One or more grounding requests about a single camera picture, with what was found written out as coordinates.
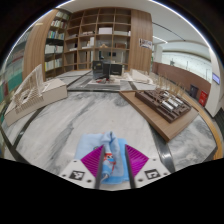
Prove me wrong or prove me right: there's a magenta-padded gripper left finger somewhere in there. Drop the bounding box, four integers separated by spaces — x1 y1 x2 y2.
58 144 107 191

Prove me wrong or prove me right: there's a red box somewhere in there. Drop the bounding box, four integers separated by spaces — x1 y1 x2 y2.
198 90 210 107

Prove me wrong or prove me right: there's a dark box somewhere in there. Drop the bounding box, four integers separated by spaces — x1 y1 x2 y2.
189 84 200 99

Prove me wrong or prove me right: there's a brown model on wooden board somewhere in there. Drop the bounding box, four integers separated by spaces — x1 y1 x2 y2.
118 74 200 143

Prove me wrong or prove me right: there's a wooden shelf unit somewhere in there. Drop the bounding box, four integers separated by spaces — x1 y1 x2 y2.
22 7 154 79

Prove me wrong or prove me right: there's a light blue printed towel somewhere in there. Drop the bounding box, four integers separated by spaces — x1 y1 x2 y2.
73 130 134 185

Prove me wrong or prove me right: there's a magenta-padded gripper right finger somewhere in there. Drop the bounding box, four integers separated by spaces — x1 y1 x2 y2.
124 144 172 190

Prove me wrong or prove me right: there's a white wall sign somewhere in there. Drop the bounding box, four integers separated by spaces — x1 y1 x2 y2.
138 37 153 50

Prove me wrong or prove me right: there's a black model on grey base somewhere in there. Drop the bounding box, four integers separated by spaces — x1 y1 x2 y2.
84 60 123 91

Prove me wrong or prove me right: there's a wall screen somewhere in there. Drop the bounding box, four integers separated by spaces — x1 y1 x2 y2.
211 72 221 85

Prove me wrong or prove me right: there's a small beige architectural model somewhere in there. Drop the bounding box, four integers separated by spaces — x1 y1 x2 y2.
129 68 151 84

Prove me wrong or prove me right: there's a library bookshelf wall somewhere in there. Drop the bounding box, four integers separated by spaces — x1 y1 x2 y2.
0 33 34 111

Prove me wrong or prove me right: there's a white architectural model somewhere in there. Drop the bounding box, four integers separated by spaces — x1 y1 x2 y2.
3 63 69 127

